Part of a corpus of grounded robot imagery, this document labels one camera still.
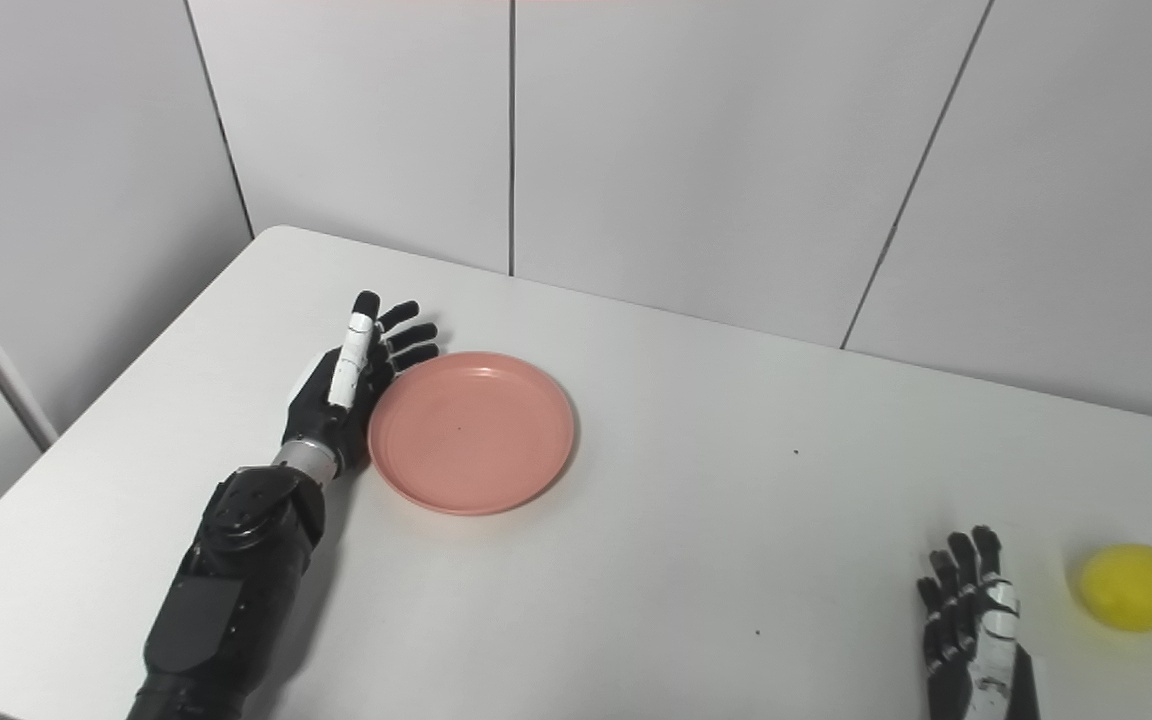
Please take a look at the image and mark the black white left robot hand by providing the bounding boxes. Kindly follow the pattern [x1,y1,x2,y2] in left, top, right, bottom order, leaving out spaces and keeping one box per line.
[281,291,440,471]

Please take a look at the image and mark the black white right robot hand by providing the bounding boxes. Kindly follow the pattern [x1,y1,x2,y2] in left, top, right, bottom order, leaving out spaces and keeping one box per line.
[916,526,1042,720]

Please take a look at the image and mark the pink round plate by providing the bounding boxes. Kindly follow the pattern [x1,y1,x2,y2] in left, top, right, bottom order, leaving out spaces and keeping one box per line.
[368,351,576,517]

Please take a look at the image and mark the yellow lemon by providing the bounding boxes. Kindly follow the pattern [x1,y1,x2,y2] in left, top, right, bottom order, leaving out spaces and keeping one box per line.
[1079,544,1152,633]

